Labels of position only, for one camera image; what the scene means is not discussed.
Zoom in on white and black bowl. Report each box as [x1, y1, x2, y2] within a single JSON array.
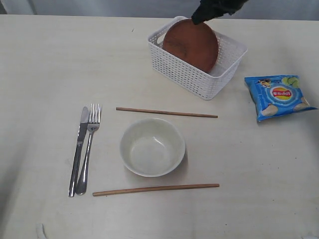
[[119, 119, 186, 177]]

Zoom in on silver metal fork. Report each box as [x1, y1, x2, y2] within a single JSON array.
[[76, 104, 102, 195]]

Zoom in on white perforated plastic basket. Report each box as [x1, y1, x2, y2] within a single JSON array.
[[148, 16, 248, 101]]

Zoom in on blue chips bag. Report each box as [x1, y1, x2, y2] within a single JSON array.
[[245, 75, 317, 122]]

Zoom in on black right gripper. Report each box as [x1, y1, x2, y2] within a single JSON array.
[[191, 0, 247, 25]]

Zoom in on wooden chopstick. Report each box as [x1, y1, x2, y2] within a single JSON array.
[[92, 184, 220, 197], [116, 107, 218, 118]]

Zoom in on silver table knife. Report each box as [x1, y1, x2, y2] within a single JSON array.
[[68, 107, 89, 197]]

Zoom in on brown round plate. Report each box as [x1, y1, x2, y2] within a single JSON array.
[[162, 19, 219, 73]]

